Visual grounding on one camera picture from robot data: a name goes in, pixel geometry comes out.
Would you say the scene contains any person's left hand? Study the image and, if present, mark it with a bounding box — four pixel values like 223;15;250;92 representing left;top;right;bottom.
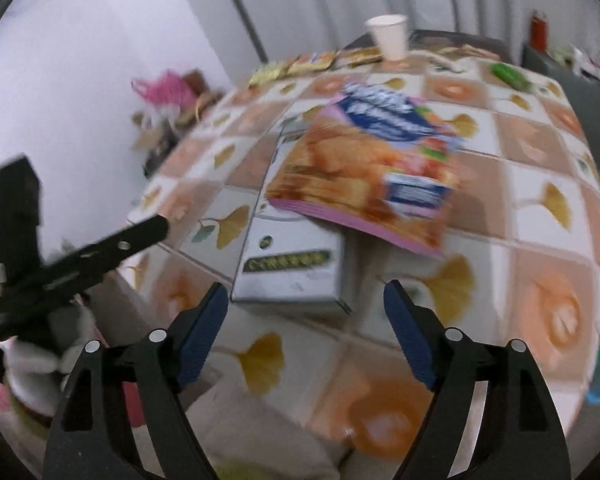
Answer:
0;305;98;406

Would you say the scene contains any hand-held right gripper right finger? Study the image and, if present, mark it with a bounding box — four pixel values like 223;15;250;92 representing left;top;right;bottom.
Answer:
382;280;573;480

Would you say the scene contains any red bottle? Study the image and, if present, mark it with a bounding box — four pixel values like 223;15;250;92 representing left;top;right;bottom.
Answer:
530;10;549;52

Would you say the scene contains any ginkgo leaf printed tablecloth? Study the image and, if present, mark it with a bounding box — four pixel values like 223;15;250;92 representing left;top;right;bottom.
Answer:
127;50;600;461

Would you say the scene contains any pink plastic bag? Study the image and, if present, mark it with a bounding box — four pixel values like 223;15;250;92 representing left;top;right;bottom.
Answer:
132;70;193;111

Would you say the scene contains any small green packet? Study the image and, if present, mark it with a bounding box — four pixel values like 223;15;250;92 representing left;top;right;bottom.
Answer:
490;62;536;92

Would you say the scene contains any grey cardboard box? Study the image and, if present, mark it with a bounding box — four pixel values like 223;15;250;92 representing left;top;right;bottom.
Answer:
230;120;353;316

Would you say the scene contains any grey cabinet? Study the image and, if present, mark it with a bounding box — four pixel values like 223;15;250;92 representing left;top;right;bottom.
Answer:
522;42;600;128

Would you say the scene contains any yellow green snack sachet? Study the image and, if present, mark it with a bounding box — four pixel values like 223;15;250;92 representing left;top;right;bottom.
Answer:
249;62;288;87

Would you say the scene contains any white paper cup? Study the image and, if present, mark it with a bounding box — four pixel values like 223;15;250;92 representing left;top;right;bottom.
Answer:
365;14;410;62

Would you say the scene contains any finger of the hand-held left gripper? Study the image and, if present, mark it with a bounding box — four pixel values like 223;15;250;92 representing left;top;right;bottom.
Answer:
55;214;172;288

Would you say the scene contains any pink snack bag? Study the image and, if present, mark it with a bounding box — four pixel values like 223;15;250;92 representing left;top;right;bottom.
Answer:
265;80;468;258

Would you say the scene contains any dark vertical pipe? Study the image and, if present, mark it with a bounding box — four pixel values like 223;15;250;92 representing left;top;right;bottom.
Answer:
215;0;268;63

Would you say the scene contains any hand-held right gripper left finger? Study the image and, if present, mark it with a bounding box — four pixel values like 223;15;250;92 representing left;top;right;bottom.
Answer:
42;282;231;480

